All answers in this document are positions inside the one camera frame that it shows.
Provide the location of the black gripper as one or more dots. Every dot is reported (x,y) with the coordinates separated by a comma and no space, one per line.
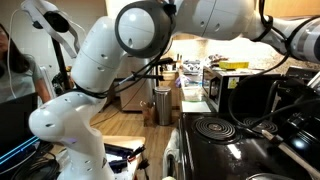
(303,116)

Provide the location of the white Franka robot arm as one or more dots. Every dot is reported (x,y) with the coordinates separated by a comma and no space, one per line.
(96,60)

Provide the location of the black electric stove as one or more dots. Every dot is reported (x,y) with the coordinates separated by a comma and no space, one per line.
(226,160)

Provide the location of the small coil burner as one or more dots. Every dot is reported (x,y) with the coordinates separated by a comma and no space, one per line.
(263,126)

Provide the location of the white paper sheet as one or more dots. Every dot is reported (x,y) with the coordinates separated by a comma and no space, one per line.
(250,71)

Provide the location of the large coil burner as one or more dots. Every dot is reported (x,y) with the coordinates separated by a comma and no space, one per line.
(215,128)

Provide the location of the black microwave oven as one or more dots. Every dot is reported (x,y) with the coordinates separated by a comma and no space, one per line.
(220,91)

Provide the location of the yellow box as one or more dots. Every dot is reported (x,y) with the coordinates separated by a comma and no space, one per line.
(234,65)

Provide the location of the white cutting board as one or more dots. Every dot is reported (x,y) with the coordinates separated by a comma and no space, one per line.
(196,106)

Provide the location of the clear plastic container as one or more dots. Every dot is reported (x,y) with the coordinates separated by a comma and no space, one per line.
(192,93)

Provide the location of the pale yellow towel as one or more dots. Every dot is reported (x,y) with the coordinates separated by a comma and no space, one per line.
(171,153)

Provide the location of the stainless steel trash can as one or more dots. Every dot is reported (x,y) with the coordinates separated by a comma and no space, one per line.
(163,103)

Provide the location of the small brown bag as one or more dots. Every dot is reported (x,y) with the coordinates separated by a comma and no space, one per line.
(148,115)

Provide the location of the light wooden table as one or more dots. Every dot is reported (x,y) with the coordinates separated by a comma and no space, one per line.
(123,140)

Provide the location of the black tools pile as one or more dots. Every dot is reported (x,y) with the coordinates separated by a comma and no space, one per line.
(120,155)

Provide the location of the person in grey shirt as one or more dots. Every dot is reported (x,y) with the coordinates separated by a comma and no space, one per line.
(20,80)

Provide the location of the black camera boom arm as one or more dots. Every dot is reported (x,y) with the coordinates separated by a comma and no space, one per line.
(150,76)

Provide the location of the black round stand camera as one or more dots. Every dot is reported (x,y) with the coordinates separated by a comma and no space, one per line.
(56,21)

